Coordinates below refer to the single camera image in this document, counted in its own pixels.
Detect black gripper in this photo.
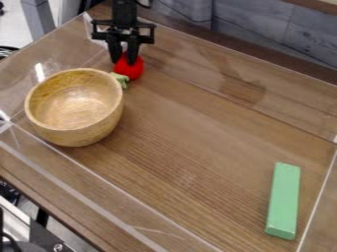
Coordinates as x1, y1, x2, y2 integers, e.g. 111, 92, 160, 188
91, 20, 157, 65

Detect red plush fruit green stem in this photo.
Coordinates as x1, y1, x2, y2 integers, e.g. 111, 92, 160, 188
111, 54, 145, 90

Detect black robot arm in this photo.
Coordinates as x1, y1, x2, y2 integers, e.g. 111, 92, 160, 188
91, 0, 157, 65

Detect wooden bowl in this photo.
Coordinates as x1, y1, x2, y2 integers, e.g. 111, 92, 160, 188
24, 68, 125, 147

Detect black device bottom left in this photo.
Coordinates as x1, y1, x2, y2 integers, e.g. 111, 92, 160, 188
0, 223, 75, 252

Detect green rectangular block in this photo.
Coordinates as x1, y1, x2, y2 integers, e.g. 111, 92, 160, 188
265, 162, 301, 240

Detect clear acrylic tray enclosure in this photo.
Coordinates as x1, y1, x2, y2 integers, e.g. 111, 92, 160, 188
0, 11, 337, 252

